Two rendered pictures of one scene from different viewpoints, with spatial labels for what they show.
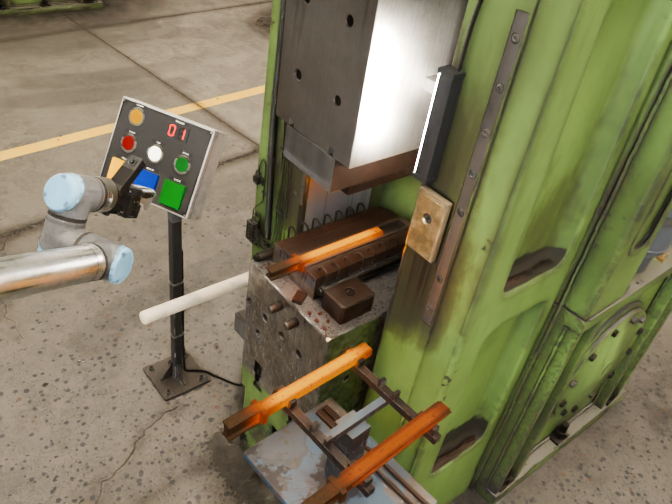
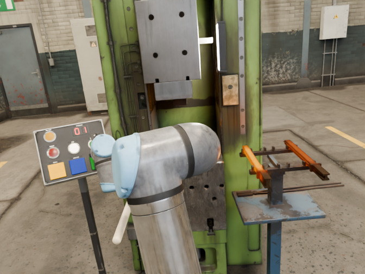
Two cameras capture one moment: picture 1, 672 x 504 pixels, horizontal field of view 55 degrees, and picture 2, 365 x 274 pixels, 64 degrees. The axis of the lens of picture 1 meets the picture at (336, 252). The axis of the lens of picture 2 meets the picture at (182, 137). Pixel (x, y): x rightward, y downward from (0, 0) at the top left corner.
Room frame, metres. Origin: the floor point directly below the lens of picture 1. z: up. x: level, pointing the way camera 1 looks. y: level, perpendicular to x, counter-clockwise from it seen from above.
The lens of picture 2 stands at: (0.24, 1.13, 1.59)
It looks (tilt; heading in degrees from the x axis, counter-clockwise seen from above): 19 degrees down; 318
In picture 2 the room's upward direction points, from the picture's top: 5 degrees counter-clockwise
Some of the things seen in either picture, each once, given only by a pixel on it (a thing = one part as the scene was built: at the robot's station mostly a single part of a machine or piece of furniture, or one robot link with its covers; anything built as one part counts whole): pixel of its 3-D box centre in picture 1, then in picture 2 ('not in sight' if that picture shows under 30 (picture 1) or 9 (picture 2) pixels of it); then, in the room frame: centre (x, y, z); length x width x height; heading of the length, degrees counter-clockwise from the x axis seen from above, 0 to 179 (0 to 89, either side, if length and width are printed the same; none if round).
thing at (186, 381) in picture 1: (176, 367); not in sight; (1.75, 0.56, 0.05); 0.22 x 0.22 x 0.09; 45
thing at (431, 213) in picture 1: (428, 224); (230, 90); (1.28, -0.20, 1.27); 0.09 x 0.02 x 0.17; 45
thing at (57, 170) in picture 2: (120, 172); (57, 170); (1.66, 0.70, 1.01); 0.07 x 0.05 x 0.07; 70
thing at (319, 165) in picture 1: (370, 140); (175, 84); (1.56, -0.04, 1.32); 0.42 x 0.20 x 0.10; 135
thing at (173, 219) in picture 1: (175, 277); (92, 229); (1.74, 0.56, 0.54); 0.04 x 0.04 x 1.08; 45
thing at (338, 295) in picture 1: (348, 300); not in sight; (1.33, -0.06, 0.95); 0.12 x 0.08 x 0.06; 135
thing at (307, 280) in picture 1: (349, 246); not in sight; (1.56, -0.04, 0.96); 0.42 x 0.20 x 0.09; 135
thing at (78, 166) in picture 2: (146, 183); (77, 166); (1.63, 0.61, 1.01); 0.07 x 0.05 x 0.07; 70
